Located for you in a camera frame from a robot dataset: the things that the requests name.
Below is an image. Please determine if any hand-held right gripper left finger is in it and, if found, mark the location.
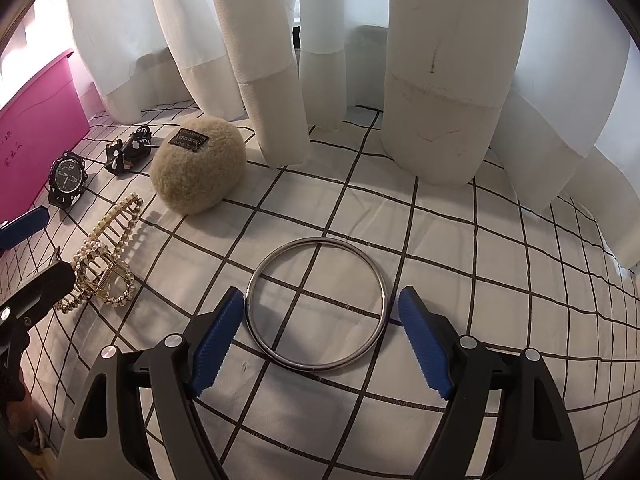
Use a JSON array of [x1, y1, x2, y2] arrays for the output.
[[59, 286, 246, 480]]

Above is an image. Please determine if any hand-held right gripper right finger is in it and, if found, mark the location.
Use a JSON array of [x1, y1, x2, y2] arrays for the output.
[[398, 285, 585, 480]]

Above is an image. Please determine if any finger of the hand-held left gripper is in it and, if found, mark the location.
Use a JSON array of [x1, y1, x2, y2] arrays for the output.
[[0, 261, 76, 333], [0, 207, 51, 252]]

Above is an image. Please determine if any large silver bangle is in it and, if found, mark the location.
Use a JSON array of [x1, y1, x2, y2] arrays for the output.
[[245, 236, 388, 372]]

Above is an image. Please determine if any pearl hair claw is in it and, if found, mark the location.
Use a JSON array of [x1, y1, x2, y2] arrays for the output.
[[54, 195, 146, 315]]

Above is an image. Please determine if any black wrist watch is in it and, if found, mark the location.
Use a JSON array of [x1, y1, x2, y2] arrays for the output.
[[48, 151, 90, 211]]

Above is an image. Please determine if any pink plastic bin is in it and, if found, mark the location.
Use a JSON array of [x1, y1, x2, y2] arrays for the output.
[[0, 49, 92, 223]]

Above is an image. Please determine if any black ribbon hair tie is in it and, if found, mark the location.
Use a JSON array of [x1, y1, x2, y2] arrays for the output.
[[104, 125, 158, 177]]

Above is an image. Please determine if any beige fuzzy pouch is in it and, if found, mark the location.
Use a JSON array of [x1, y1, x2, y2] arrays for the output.
[[151, 115, 247, 216]]

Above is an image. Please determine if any person's left hand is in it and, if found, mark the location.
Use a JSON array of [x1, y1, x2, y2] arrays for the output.
[[7, 395, 37, 443]]

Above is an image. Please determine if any white checkered tablecloth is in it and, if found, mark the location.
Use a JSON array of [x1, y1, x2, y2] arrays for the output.
[[0, 102, 640, 480]]

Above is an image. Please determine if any white pleated curtain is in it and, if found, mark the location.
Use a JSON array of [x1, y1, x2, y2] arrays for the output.
[[60, 0, 640, 271]]

